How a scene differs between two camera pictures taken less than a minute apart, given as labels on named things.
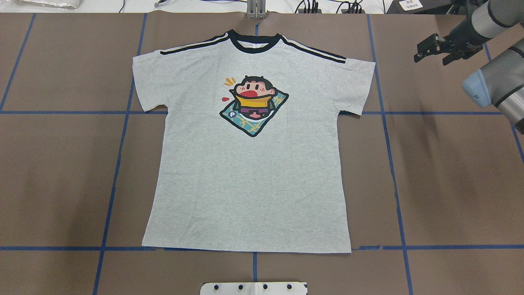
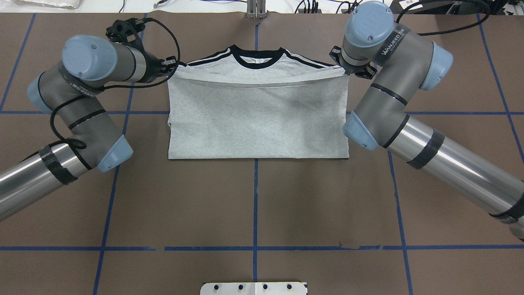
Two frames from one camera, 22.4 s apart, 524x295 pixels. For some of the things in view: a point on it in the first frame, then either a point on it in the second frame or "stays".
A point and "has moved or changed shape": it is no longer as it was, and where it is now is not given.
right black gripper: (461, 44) to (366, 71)
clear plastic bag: (65, 4) stays
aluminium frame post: (256, 9) stays
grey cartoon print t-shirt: (247, 156) has moved or changed shape
